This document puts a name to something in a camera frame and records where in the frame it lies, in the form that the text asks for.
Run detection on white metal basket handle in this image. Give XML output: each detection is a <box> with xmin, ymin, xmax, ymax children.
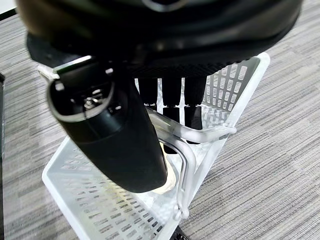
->
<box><xmin>145</xmin><ymin>106</ymin><xmax>237</xmax><ymax>141</ymax></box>
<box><xmin>159</xmin><ymin>140</ymin><xmax>195</xmax><ymax>221</ymax></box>

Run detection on black textured object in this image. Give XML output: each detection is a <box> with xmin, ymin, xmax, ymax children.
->
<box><xmin>173</xmin><ymin>230</ymin><xmax>193</xmax><ymax>240</ymax></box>

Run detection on pale yellow vegetable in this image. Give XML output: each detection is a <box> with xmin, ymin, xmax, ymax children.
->
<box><xmin>149</xmin><ymin>169</ymin><xmax>180</xmax><ymax>196</ymax></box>

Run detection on white plastic slotted basket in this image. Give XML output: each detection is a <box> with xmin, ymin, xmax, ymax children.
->
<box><xmin>37</xmin><ymin>51</ymin><xmax>271</xmax><ymax>240</ymax></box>

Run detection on white table with black edge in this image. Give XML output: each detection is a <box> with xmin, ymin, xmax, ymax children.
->
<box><xmin>0</xmin><ymin>0</ymin><xmax>18</xmax><ymax>21</ymax></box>

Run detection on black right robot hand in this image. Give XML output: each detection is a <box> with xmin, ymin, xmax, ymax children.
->
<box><xmin>14</xmin><ymin>0</ymin><xmax>303</xmax><ymax>194</ymax></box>

